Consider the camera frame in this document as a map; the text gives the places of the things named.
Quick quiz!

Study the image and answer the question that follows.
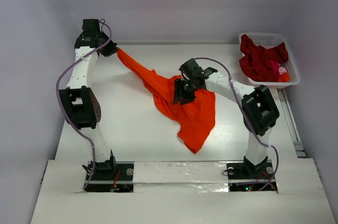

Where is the orange t shirt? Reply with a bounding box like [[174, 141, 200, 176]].
[[116, 47, 217, 154]]

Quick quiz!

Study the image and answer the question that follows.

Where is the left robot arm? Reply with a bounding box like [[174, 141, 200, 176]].
[[56, 18, 117, 179]]

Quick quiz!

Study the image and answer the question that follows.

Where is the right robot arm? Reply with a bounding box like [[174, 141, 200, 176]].
[[173, 58, 280, 178]]

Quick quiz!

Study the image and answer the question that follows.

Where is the dark red t shirt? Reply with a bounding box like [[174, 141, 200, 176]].
[[239, 34, 289, 82]]

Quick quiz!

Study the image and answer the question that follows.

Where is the white plastic basket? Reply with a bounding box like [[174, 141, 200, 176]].
[[239, 32, 301, 89]]

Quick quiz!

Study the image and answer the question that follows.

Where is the pink cloth in basket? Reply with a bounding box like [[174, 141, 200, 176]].
[[269, 60, 287, 77]]

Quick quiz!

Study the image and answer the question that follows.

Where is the small orange cloth in basket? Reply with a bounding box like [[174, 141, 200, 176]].
[[278, 72, 290, 83]]

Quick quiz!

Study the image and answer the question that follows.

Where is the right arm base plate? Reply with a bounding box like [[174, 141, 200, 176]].
[[222, 161, 278, 192]]

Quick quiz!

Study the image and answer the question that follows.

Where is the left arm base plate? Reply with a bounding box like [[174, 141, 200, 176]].
[[84, 162, 134, 193]]

